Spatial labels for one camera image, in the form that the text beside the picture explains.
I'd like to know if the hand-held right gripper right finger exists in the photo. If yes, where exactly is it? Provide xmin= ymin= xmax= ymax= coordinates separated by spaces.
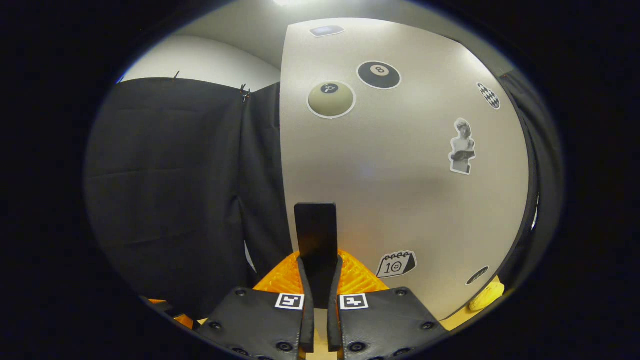
xmin=327 ymin=249 xmax=451 ymax=360

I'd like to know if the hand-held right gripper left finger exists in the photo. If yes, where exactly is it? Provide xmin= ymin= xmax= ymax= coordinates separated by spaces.
xmin=197 ymin=250 xmax=317 ymax=360

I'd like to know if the black cabinet door handle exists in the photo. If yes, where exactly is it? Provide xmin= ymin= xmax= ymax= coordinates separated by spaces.
xmin=293 ymin=202 xmax=338 ymax=297

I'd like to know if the grey cabinet door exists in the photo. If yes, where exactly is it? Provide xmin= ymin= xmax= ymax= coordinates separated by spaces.
xmin=279 ymin=17 xmax=532 ymax=322

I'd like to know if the yellow textured ball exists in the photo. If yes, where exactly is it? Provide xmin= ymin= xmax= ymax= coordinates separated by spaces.
xmin=468 ymin=275 xmax=506 ymax=312

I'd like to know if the black backdrop cloth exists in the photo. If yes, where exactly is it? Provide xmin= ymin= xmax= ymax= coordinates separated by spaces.
xmin=84 ymin=70 xmax=565 ymax=321

